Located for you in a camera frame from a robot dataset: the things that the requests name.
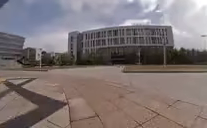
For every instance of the grey stone slab plaza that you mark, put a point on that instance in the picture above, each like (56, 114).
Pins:
(124, 96)

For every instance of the large curved white building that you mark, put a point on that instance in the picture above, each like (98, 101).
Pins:
(131, 36)

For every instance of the pole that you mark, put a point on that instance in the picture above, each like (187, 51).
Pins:
(164, 55)

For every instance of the white signpost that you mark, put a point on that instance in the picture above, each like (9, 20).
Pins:
(40, 57)

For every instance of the small brown building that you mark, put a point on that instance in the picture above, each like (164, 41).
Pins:
(30, 53)

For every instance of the row of trees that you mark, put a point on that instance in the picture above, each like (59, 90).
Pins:
(187, 56)

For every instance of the grey office building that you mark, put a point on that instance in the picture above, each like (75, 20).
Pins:
(7, 45)

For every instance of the street lamp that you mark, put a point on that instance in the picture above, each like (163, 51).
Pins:
(204, 41)

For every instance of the low grey wall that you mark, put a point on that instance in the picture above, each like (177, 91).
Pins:
(4, 64)

